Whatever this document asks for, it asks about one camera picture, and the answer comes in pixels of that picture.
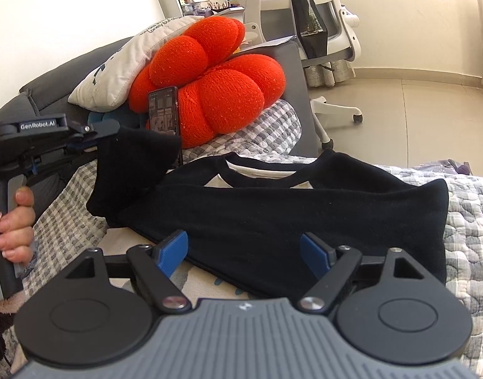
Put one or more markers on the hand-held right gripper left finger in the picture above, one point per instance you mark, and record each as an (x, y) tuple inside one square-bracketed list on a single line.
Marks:
[(172, 250)]

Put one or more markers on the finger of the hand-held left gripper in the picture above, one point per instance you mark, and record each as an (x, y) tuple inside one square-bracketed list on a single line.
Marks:
[(95, 128), (81, 148)]

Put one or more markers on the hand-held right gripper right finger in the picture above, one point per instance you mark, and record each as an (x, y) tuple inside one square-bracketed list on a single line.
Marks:
[(316, 250)]

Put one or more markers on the cream and black sweatshirt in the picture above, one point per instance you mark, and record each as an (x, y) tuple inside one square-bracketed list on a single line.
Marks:
[(285, 213)]

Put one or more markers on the person's left forearm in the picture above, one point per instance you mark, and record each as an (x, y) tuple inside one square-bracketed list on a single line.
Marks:
[(0, 323)]

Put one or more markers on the person's left hand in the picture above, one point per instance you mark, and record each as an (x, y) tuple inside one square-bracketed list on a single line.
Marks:
[(16, 221)]

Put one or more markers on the blue monkey plush toy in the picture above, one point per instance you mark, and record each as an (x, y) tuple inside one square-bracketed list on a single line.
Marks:
[(107, 118)]

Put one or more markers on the white printed pillow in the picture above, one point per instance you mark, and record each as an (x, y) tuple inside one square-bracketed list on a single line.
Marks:
[(115, 75)]

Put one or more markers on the black smartphone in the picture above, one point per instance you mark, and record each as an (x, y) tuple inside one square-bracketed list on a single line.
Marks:
[(162, 106)]

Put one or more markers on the grey gingham sheet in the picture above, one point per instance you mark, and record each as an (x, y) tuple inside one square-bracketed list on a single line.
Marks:
[(265, 134)]

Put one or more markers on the red flower cushion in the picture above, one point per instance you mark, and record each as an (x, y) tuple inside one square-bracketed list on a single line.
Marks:
[(225, 98)]

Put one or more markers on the purple cloth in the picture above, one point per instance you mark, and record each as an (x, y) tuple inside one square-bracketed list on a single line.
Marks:
[(442, 166)]

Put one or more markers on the grey checked quilted blanket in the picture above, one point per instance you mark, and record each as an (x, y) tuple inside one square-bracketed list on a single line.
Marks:
[(470, 225)]

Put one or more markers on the grey patterned fabric bundle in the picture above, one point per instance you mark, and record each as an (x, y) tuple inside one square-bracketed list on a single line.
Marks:
[(332, 73)]

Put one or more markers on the white paper sheet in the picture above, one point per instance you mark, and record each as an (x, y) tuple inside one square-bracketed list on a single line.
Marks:
[(273, 42)]

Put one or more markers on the black paper bag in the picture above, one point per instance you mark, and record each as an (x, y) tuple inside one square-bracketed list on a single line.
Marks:
[(310, 27)]

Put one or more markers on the white office chair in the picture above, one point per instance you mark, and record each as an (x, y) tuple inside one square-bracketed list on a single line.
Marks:
[(344, 27)]

